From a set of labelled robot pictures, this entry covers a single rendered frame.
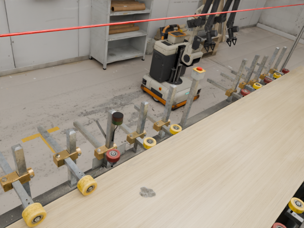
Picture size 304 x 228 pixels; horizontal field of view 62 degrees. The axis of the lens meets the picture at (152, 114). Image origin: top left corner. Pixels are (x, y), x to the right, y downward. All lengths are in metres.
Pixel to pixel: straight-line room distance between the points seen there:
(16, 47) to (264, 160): 3.37
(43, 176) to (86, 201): 1.34
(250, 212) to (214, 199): 0.19
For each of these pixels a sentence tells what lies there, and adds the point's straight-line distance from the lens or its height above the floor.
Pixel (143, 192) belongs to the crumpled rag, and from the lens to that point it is 1.32.
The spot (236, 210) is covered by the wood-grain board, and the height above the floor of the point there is 0.90.
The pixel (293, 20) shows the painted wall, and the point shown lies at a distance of 9.12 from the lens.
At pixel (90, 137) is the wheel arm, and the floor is 0.86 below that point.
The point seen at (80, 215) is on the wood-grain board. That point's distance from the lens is 1.25.
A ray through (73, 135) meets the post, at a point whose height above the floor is 1.08.
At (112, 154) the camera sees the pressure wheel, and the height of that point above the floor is 0.91.
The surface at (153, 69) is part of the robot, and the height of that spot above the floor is 0.42.
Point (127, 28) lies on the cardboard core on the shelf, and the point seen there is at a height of 0.58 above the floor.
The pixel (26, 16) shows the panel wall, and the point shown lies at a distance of 3.93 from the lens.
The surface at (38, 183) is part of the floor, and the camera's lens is 2.54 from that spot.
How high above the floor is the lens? 1.96
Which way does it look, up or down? 35 degrees down
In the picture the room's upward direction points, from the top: 12 degrees clockwise
